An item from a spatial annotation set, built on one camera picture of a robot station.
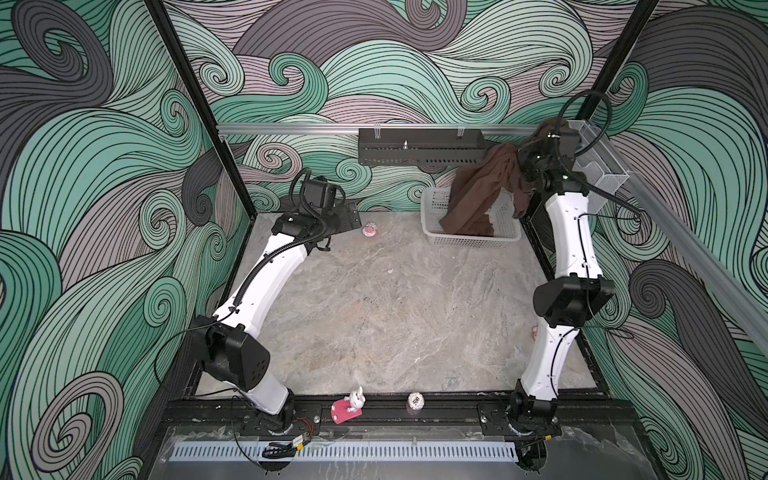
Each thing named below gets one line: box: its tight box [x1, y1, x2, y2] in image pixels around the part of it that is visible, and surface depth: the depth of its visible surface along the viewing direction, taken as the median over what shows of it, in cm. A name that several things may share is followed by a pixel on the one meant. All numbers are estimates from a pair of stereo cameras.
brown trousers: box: [440, 117, 572, 237], surface depth 90 cm
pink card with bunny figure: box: [331, 386, 365, 425], surface depth 73 cm
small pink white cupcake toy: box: [362, 222, 378, 237], surface depth 113 cm
